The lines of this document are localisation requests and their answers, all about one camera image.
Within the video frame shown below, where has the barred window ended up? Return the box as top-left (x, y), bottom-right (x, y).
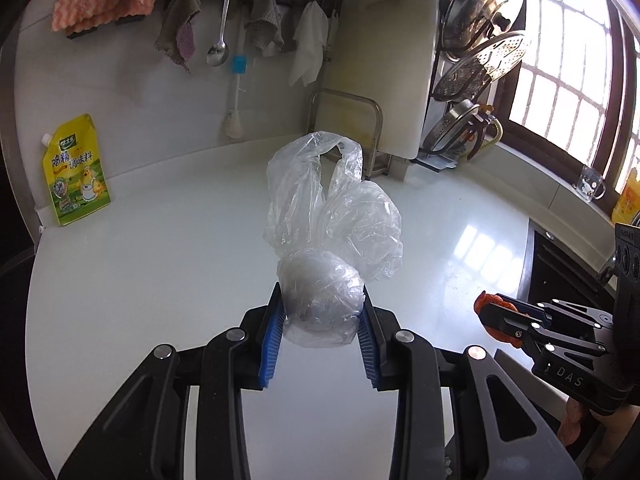
top-left (440, 0), bottom-right (640, 201)

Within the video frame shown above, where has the grey and purple rag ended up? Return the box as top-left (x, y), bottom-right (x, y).
top-left (154, 0), bottom-right (202, 73)

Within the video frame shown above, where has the steel spoon with smiley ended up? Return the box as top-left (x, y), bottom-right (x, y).
top-left (206, 0), bottom-right (237, 67)

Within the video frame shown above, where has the steel pot lid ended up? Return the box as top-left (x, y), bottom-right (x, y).
top-left (442, 0), bottom-right (526, 63)

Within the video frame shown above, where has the clear plastic bag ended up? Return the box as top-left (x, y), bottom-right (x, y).
top-left (263, 131), bottom-right (404, 350)

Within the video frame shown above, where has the glass mug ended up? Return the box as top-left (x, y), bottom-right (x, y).
top-left (580, 165), bottom-right (607, 202)

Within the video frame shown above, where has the steel kitchen sink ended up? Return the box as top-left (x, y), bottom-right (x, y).
top-left (492, 215), bottom-right (623, 441)

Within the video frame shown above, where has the yellow oil bottle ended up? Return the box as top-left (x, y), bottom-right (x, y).
top-left (611, 167), bottom-right (640, 228)

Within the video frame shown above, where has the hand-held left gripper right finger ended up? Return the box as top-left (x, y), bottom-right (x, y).
top-left (357, 287), bottom-right (576, 480)

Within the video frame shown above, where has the white cloth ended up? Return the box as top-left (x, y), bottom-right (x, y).
top-left (289, 1), bottom-right (330, 87)

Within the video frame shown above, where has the person's right hand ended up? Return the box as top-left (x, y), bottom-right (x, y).
top-left (557, 394), bottom-right (587, 448)

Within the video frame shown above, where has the yellow seasoning pouch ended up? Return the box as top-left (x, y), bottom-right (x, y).
top-left (39, 113), bottom-right (112, 227)

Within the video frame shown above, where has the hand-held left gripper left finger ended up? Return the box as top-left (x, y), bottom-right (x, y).
top-left (57, 282), bottom-right (288, 480)

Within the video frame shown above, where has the black lid rack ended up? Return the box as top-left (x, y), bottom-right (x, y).
top-left (415, 50), bottom-right (501, 171)

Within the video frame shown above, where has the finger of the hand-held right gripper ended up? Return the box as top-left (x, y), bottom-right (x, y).
top-left (492, 294), bottom-right (616, 333)
top-left (477, 302), bottom-right (608, 366)

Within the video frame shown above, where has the yellow gas hose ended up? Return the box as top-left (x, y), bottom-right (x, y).
top-left (470, 115), bottom-right (503, 156)

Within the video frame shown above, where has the white and blue bottle brush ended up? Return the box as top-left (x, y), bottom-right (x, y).
top-left (222, 55), bottom-right (248, 139)

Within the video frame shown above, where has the steel cutting board stand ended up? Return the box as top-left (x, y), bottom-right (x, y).
top-left (306, 88), bottom-right (393, 178)

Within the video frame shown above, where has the grey knitted rag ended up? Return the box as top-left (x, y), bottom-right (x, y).
top-left (245, 0), bottom-right (285, 57)

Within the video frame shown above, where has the white cutting board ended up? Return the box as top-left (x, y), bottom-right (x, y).
top-left (322, 0), bottom-right (441, 161)

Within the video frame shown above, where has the perforated steel steamer tray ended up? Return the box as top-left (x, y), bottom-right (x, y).
top-left (432, 32), bottom-right (533, 103)

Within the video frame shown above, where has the glass pot lid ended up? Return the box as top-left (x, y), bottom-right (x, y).
top-left (425, 100), bottom-right (482, 157)

